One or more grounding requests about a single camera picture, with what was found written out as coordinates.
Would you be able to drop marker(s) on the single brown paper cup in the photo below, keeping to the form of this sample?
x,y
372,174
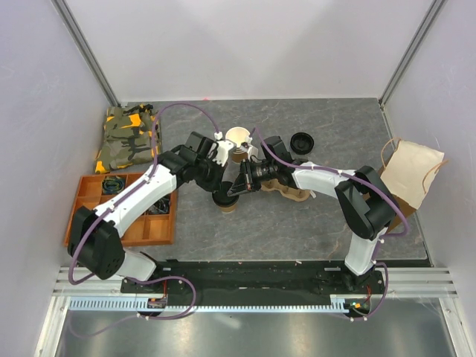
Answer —
x,y
227,208

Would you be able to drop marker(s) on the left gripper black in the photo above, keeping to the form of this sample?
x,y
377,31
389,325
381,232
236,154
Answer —
x,y
214,185

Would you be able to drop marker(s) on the stack of paper cups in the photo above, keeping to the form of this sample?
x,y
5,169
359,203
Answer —
x,y
239,136

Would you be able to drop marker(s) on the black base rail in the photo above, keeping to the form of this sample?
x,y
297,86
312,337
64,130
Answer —
x,y
255,283

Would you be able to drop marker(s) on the black plastic cup lid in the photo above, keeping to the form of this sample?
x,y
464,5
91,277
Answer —
x,y
221,197

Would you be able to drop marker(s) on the white slotted cable duct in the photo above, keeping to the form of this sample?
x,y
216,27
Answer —
x,y
139,304

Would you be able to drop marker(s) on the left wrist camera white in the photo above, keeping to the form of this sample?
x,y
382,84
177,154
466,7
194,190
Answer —
x,y
220,151

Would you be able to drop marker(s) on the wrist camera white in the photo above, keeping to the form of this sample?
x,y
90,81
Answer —
x,y
220,151
251,151

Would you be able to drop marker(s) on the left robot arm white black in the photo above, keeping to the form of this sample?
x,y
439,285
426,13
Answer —
x,y
95,240

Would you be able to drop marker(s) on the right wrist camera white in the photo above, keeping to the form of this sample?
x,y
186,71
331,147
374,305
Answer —
x,y
251,151

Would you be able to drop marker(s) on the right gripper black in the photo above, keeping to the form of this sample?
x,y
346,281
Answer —
x,y
245,181

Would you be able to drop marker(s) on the cardboard cup carrier tray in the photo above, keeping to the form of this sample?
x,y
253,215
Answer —
x,y
297,195

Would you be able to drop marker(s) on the brown paper bag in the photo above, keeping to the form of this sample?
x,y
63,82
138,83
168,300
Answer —
x,y
409,172

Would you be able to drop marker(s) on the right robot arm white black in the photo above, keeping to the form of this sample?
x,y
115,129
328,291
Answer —
x,y
366,203

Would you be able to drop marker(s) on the camouflage cloth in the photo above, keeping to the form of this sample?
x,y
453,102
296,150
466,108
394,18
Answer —
x,y
129,138

